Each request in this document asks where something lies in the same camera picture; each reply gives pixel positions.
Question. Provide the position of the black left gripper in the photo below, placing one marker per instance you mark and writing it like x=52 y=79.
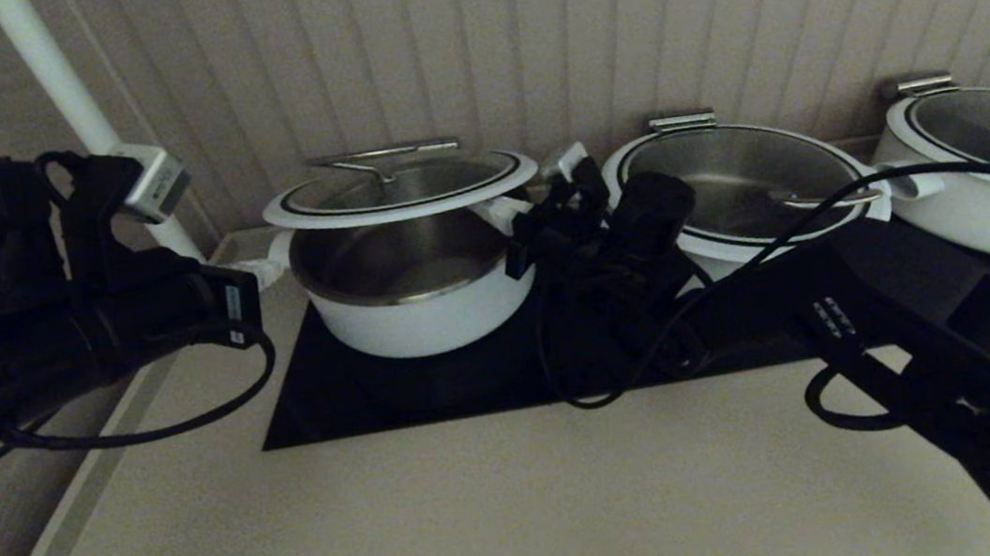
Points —
x=167 y=299

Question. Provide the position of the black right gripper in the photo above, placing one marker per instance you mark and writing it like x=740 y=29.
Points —
x=560 y=232

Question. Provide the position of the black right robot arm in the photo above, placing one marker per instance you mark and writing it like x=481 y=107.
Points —
x=937 y=337

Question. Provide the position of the wide black glass cooktop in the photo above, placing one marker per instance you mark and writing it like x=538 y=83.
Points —
x=433 y=389

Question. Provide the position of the white support pole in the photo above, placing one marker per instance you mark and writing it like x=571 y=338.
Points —
x=55 y=77

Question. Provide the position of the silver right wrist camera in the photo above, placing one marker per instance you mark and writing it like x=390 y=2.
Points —
x=566 y=163

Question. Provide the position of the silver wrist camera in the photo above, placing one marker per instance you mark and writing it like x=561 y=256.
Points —
x=153 y=183
x=566 y=163

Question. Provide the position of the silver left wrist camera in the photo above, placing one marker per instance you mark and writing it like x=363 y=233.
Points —
x=153 y=183

